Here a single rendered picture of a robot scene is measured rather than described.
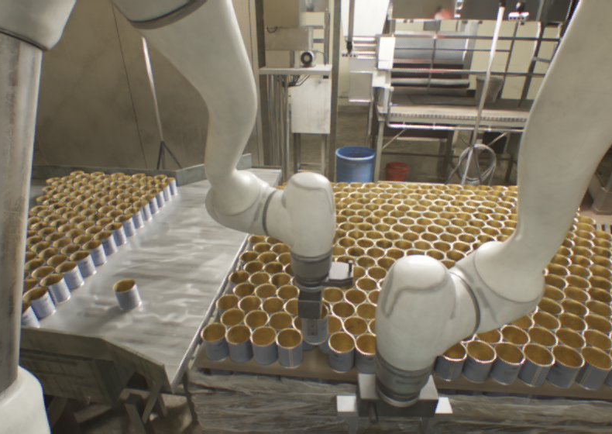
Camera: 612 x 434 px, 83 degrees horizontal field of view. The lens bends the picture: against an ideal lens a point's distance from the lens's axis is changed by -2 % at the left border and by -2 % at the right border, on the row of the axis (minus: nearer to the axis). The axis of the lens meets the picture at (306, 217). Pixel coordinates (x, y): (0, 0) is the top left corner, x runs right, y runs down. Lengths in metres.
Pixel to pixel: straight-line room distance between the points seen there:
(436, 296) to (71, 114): 4.19
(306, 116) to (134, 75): 1.67
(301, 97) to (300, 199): 3.08
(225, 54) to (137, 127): 3.66
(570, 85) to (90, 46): 3.98
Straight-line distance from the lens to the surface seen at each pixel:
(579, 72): 0.30
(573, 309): 1.32
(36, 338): 1.29
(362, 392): 0.66
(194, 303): 1.27
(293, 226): 0.68
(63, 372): 1.42
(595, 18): 0.29
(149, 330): 1.22
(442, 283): 0.49
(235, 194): 0.69
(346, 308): 1.10
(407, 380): 0.59
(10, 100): 0.44
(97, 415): 2.51
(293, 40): 3.19
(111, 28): 3.95
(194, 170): 2.16
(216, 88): 0.41
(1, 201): 0.44
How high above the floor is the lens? 1.90
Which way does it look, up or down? 29 degrees down
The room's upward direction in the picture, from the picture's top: straight up
